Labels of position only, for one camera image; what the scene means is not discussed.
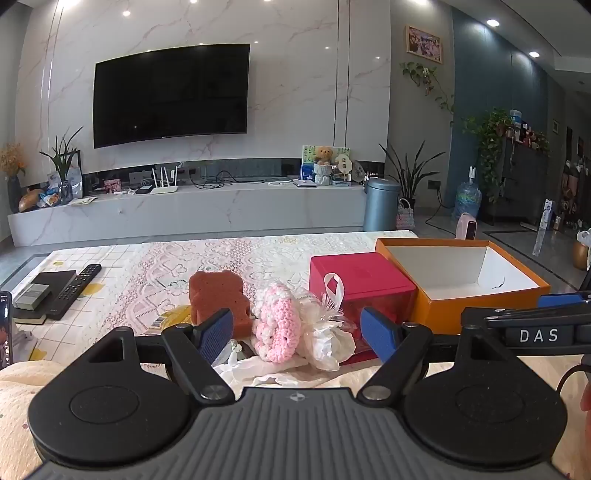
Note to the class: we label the blue water jug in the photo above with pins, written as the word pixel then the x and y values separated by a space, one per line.
pixel 468 198

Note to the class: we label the silver small box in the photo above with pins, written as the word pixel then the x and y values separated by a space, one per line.
pixel 32 297

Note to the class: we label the marble television cabinet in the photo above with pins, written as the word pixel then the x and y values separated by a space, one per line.
pixel 184 214

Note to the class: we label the slim-leaf plant in vase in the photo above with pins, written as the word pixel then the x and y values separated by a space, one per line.
pixel 62 161

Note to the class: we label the dark cabinet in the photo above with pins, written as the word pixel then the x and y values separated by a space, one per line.
pixel 521 180

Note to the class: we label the black remote control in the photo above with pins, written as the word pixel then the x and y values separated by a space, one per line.
pixel 74 290

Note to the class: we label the teddy bear bouquet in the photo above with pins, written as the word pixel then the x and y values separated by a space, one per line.
pixel 324 164

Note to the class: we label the black book with box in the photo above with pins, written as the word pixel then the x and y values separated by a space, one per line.
pixel 55 279

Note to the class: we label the red box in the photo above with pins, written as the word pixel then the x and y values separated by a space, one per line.
pixel 355 277

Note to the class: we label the pink crochet piece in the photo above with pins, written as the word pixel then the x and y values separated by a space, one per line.
pixel 274 323

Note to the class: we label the lace tablecloth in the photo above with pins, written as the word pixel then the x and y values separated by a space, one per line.
pixel 138 263

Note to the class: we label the framed wall picture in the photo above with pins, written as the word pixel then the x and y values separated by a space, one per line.
pixel 424 44

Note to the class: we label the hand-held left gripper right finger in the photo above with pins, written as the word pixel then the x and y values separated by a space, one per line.
pixel 378 337

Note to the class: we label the bushy green pothos plant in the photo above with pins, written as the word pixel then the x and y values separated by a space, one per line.
pixel 489 138

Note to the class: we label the round decorative plaque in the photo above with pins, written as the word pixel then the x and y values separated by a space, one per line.
pixel 354 170

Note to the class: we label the yellow barcode packet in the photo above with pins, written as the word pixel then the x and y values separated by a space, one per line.
pixel 173 318

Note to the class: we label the hanging vine plant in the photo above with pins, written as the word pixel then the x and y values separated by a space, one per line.
pixel 427 78

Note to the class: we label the woven basket bag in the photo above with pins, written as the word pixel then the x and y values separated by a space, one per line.
pixel 406 216

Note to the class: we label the pink small heater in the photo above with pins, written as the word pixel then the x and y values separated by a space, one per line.
pixel 465 226

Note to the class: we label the wall-mounted television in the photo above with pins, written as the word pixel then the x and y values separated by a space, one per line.
pixel 171 97

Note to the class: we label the blue-grey trash can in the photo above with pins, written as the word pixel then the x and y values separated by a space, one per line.
pixel 381 205

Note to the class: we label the long-leaf potted plant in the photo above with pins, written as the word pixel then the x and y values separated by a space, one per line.
pixel 411 175

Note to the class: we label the smartphone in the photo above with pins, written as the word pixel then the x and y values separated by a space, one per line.
pixel 4 330

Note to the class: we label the golden round vase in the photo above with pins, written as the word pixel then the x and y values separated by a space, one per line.
pixel 581 256

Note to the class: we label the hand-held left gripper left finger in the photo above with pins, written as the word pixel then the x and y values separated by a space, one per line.
pixel 217 339

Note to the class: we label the green picture card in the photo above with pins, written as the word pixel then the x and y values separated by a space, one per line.
pixel 340 157

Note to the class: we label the yellow dried flowers vase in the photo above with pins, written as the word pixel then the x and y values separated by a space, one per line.
pixel 13 161

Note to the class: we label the tall white carton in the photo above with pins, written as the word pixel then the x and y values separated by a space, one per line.
pixel 545 214

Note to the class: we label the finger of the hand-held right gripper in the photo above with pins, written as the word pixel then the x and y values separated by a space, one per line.
pixel 531 318
pixel 558 301

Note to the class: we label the brown bear-shaped sponge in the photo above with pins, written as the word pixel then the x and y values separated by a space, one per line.
pixel 220 295

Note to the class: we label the cream printed cloth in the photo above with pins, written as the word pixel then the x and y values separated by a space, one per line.
pixel 18 415

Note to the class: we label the white router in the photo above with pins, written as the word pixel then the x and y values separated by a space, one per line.
pixel 164 187

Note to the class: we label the person's right hand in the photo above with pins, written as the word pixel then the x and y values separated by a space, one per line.
pixel 587 399

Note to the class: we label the orange cardboard box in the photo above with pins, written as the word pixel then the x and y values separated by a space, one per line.
pixel 443 267

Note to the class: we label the golden gourd ornament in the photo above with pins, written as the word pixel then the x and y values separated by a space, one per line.
pixel 31 199

